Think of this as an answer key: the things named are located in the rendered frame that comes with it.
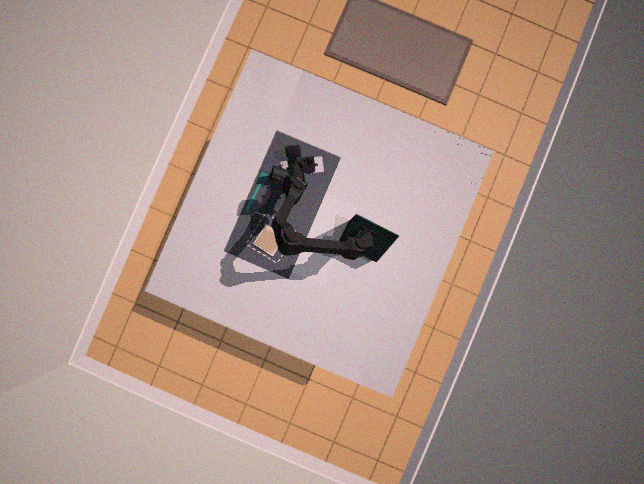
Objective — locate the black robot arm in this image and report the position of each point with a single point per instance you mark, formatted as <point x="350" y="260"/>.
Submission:
<point x="290" y="242"/>

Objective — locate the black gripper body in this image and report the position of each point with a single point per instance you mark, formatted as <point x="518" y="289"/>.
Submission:
<point x="292" y="152"/>

